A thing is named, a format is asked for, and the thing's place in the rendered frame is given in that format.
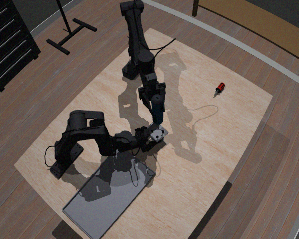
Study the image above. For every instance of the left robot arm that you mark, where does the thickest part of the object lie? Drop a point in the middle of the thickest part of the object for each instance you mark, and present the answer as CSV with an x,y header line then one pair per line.
x,y
141,58

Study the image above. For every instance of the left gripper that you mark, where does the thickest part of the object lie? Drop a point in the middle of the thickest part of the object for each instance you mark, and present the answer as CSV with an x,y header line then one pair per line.
x,y
147,92

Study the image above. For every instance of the dark blue electric screwdriver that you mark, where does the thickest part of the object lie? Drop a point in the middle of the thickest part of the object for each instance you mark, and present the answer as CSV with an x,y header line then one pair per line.
x,y
157,103

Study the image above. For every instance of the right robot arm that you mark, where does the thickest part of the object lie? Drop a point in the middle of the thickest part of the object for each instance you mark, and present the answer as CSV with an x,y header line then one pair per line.
x,y
68,149

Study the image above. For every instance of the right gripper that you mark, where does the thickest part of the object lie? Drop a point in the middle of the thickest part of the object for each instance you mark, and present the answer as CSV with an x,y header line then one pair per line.
x,y
144,147

